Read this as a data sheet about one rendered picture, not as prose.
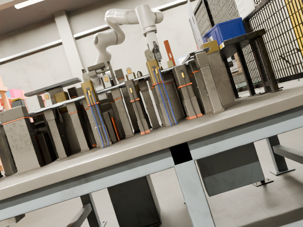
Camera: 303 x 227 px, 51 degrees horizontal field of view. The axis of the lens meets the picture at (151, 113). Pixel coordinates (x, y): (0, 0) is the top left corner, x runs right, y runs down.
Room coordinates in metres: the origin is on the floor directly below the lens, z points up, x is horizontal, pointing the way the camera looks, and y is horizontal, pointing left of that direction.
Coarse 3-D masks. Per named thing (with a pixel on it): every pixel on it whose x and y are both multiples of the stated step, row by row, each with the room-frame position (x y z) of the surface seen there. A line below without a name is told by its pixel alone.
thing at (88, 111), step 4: (84, 100) 1.80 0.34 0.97; (84, 104) 1.80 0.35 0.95; (84, 108) 1.80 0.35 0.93; (88, 108) 1.80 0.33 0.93; (88, 112) 1.81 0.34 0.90; (88, 116) 1.81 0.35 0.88; (92, 120) 1.81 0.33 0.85; (92, 124) 1.81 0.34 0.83; (92, 128) 1.81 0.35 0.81; (96, 136) 1.81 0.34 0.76; (96, 140) 1.81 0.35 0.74; (100, 144) 1.80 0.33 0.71
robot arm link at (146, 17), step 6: (138, 6) 1.75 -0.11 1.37; (144, 6) 1.75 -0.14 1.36; (138, 12) 1.76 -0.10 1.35; (144, 12) 1.75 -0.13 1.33; (150, 12) 1.76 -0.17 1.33; (138, 18) 1.77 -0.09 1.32; (144, 18) 1.75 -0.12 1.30; (150, 18) 1.75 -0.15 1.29; (156, 18) 1.79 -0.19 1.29; (144, 24) 1.75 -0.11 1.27; (150, 24) 1.75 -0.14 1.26
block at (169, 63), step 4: (168, 64) 1.95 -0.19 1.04; (172, 64) 1.95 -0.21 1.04; (172, 76) 1.95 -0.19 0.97; (176, 84) 1.95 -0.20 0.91; (176, 88) 1.95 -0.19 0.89; (180, 96) 1.95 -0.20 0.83; (180, 100) 1.95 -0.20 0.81; (180, 104) 1.97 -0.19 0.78; (184, 112) 1.95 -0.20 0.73; (184, 116) 1.95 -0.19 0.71
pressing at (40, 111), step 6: (174, 66) 1.72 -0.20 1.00; (162, 72) 1.85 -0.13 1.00; (138, 78) 1.71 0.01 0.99; (144, 78) 1.88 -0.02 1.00; (120, 84) 1.73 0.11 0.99; (102, 90) 1.73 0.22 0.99; (108, 90) 1.87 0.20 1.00; (84, 96) 1.73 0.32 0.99; (60, 102) 1.74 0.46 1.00; (66, 102) 1.73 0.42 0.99; (42, 108) 1.74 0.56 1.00; (48, 108) 1.83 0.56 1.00; (30, 114) 1.86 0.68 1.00; (36, 114) 1.90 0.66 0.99
